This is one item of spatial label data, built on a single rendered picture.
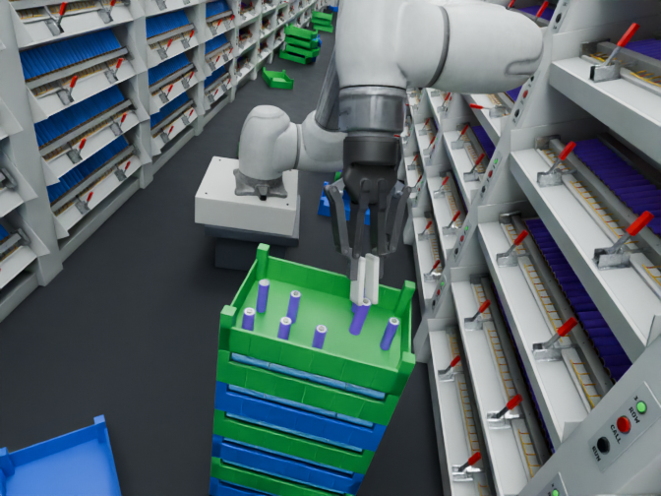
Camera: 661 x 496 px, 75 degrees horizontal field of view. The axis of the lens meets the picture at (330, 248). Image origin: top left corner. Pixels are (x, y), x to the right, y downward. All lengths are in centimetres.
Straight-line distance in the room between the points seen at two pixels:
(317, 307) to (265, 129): 75
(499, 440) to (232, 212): 102
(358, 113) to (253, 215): 95
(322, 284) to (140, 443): 61
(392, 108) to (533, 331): 49
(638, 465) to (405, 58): 53
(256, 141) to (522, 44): 95
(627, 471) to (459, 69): 51
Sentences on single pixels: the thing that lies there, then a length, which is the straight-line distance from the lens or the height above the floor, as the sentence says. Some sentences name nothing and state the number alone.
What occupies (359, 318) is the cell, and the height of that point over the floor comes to 60.
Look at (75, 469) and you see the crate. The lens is 120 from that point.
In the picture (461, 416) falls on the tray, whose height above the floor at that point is 16.
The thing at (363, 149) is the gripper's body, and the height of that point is 83.
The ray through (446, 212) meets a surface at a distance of 159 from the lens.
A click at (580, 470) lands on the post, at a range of 70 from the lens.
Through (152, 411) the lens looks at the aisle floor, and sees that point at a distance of 125.
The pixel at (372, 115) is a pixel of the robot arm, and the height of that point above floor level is 87.
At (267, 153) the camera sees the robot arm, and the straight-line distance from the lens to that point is 144.
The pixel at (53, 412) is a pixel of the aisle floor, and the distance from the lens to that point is 130.
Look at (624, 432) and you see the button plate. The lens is 63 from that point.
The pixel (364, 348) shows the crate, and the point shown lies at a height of 48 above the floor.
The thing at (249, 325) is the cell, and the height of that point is 53.
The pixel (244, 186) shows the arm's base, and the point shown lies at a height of 32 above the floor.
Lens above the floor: 103
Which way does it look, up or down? 34 degrees down
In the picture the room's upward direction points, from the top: 13 degrees clockwise
